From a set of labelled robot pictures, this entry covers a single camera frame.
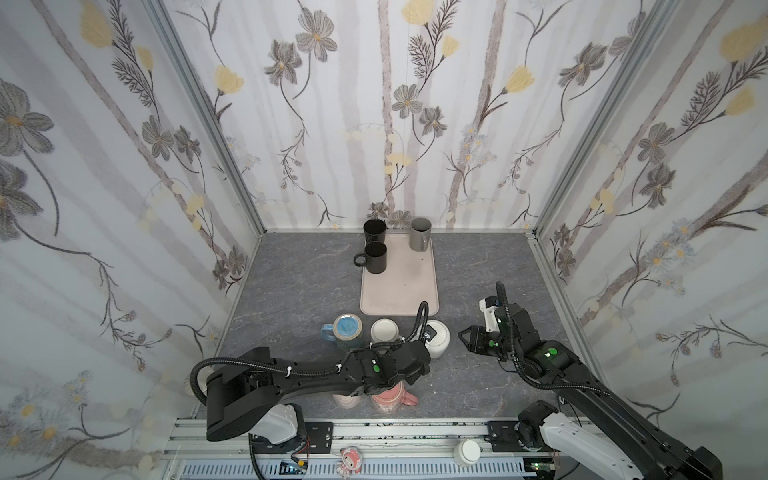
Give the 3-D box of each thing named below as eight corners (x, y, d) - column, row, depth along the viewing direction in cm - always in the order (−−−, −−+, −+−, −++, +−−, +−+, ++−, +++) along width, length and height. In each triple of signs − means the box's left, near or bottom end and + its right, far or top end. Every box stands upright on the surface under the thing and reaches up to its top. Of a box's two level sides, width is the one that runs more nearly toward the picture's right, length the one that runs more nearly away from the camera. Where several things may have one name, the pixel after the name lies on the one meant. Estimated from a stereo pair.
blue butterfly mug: (325, 341, 92) (319, 325, 84) (341, 322, 97) (336, 305, 88) (354, 360, 89) (351, 345, 80) (369, 340, 93) (367, 323, 84)
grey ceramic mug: (410, 255, 114) (412, 237, 106) (408, 235, 121) (410, 217, 113) (429, 255, 114) (433, 237, 106) (427, 236, 121) (430, 217, 113)
